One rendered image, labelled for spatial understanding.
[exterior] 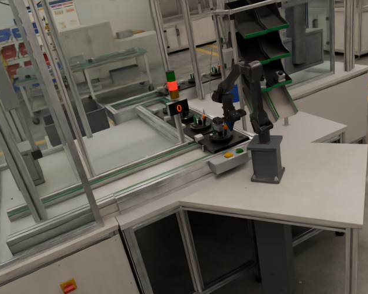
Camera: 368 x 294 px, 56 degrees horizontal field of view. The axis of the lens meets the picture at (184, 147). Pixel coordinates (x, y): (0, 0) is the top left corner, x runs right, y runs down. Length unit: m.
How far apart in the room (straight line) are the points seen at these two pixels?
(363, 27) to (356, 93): 3.79
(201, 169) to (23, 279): 1.00
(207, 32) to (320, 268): 9.50
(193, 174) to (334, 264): 1.22
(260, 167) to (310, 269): 1.01
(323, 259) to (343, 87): 1.56
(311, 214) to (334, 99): 1.92
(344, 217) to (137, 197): 0.95
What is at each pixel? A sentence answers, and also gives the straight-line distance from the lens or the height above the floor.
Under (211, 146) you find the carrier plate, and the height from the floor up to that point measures 0.97.
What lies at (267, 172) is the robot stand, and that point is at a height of 0.92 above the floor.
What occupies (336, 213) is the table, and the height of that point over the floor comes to 0.86.
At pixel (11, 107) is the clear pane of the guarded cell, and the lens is 1.51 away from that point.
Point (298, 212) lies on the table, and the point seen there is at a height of 0.86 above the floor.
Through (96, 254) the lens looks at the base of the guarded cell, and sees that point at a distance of 1.80.
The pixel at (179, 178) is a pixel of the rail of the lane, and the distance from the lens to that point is 1.83.
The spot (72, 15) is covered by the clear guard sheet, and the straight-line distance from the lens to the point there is 1.85.
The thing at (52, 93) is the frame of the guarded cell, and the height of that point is 1.54.
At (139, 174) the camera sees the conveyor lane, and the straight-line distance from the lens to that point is 1.99.
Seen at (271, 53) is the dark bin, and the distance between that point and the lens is 2.15.
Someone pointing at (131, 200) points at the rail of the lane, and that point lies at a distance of 1.77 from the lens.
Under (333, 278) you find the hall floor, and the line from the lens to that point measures 2.52.
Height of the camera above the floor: 1.83
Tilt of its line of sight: 25 degrees down
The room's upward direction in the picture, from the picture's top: 12 degrees counter-clockwise
